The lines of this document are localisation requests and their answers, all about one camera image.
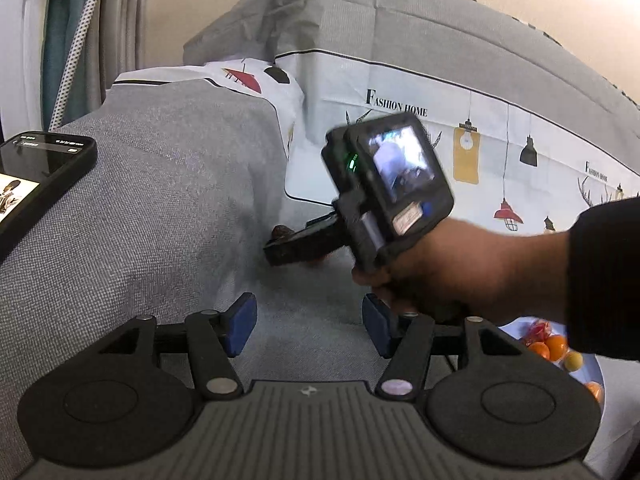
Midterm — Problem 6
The white cloth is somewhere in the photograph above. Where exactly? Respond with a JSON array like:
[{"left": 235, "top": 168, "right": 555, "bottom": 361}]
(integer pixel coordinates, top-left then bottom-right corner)
[{"left": 0, "top": 0, "right": 48, "bottom": 136}]

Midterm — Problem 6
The red apple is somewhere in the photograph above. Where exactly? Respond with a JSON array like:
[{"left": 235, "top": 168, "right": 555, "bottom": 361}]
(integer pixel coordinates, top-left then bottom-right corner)
[{"left": 520, "top": 319, "right": 553, "bottom": 347}]

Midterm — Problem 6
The printed grey white quilt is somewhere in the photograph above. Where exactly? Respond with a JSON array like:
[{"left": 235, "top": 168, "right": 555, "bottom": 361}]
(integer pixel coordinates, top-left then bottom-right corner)
[{"left": 115, "top": 0, "right": 640, "bottom": 241}]

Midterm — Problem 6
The person's right hand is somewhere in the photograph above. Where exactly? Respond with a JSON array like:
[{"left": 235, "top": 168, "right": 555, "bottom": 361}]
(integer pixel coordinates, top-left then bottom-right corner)
[{"left": 351, "top": 218, "right": 572, "bottom": 327}]

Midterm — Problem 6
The person's right forearm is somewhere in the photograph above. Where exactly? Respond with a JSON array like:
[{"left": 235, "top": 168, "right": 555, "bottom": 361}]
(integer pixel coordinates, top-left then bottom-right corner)
[{"left": 565, "top": 195, "right": 640, "bottom": 361}]

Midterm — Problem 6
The black smartphone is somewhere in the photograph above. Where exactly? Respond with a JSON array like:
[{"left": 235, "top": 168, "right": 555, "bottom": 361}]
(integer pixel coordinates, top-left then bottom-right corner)
[{"left": 0, "top": 131, "right": 98, "bottom": 262}]

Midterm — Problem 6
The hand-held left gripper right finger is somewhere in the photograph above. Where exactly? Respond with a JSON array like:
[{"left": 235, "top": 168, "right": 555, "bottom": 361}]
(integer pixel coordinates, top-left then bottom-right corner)
[{"left": 362, "top": 293, "right": 527, "bottom": 404}]

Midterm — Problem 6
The white dotted strap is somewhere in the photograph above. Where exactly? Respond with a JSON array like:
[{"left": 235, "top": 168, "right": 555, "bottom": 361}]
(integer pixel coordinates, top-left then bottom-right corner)
[{"left": 49, "top": 0, "right": 108, "bottom": 131}]

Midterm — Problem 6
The grey curtain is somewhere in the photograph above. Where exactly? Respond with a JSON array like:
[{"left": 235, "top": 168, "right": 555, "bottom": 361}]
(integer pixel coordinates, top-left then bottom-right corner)
[{"left": 97, "top": 0, "right": 152, "bottom": 106}]

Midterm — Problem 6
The teal cloth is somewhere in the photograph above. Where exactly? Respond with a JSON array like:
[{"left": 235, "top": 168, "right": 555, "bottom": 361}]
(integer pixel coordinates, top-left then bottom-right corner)
[{"left": 42, "top": 0, "right": 98, "bottom": 127}]

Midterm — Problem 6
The grey woven blanket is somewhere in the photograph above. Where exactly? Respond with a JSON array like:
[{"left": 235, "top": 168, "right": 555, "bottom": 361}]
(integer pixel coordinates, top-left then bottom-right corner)
[{"left": 0, "top": 80, "right": 381, "bottom": 480}]

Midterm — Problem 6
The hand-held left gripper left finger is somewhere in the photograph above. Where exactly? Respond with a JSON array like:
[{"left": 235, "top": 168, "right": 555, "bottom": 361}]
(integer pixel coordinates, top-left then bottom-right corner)
[{"left": 96, "top": 292, "right": 259, "bottom": 402}]

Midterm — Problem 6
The light blue plate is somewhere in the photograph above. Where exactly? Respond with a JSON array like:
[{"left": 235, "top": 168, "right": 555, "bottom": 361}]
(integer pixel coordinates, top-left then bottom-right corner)
[{"left": 499, "top": 316, "right": 608, "bottom": 411}]

